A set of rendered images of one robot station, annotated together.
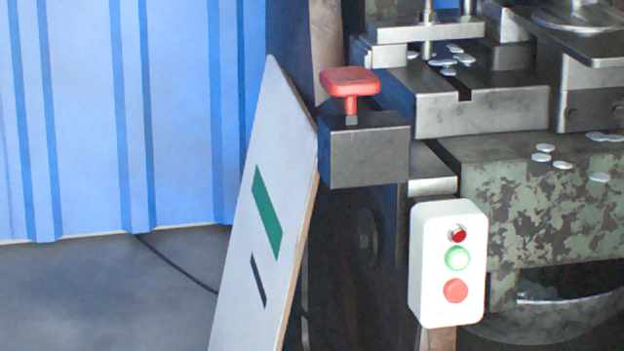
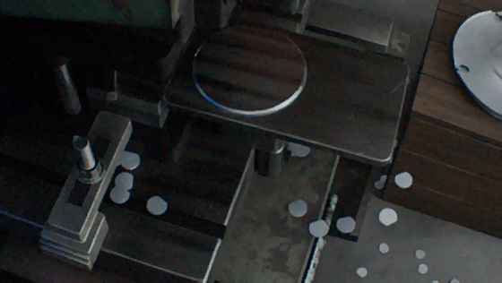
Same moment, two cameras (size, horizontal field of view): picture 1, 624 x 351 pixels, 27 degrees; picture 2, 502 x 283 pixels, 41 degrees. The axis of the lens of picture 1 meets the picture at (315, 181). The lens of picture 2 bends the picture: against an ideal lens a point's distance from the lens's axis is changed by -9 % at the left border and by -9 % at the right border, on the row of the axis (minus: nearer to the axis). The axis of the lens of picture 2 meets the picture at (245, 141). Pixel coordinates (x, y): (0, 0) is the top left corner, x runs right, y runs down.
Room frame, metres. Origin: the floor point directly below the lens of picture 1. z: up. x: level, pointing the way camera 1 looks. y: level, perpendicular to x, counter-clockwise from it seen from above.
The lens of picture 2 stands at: (1.32, 0.10, 1.41)
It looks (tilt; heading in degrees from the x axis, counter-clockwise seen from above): 58 degrees down; 300
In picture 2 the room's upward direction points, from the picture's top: 2 degrees clockwise
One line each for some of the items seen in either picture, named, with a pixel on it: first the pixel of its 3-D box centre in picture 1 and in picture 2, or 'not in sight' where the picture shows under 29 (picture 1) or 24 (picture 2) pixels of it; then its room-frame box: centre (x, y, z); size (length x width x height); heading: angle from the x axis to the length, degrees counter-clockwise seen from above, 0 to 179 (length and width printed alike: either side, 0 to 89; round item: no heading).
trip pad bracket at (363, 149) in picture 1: (363, 190); not in sight; (1.39, -0.06, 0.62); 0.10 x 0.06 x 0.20; 104
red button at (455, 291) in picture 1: (455, 291); not in sight; (1.28, -0.16, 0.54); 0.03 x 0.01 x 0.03; 104
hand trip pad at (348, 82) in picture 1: (349, 106); not in sight; (1.39, -0.04, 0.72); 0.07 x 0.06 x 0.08; 14
